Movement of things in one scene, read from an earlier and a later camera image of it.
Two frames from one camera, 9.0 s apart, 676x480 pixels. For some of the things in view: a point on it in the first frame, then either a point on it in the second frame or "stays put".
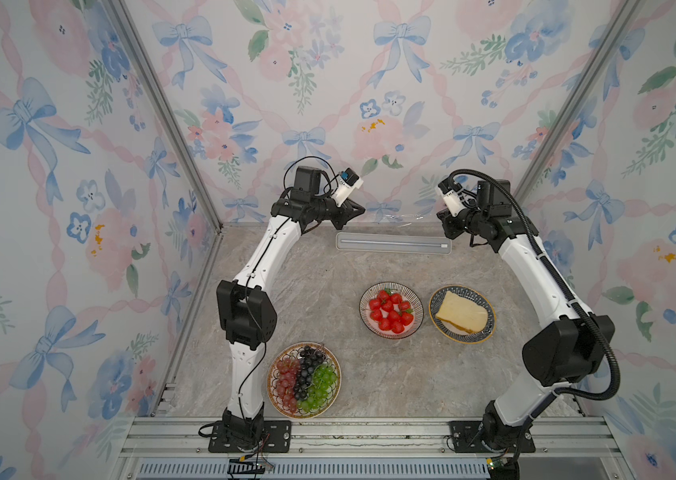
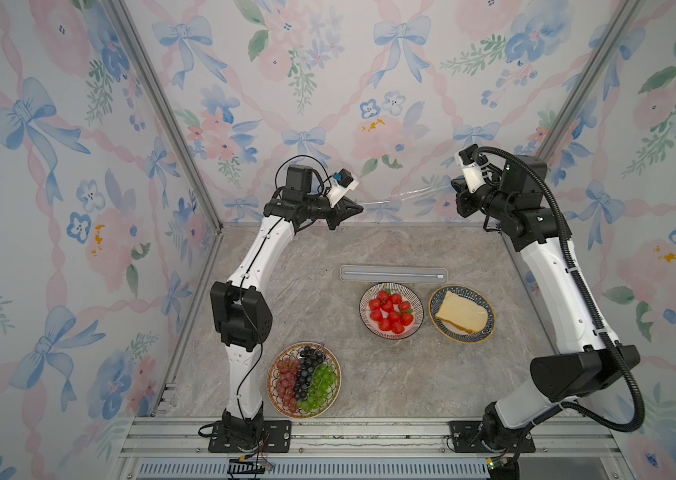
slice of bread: (462, 312) stays put
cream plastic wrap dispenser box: (395, 243) → (393, 273)
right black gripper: (450, 222) → (465, 198)
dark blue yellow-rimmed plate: (455, 332) stays put
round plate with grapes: (292, 351) stays put
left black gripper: (346, 214) stays put
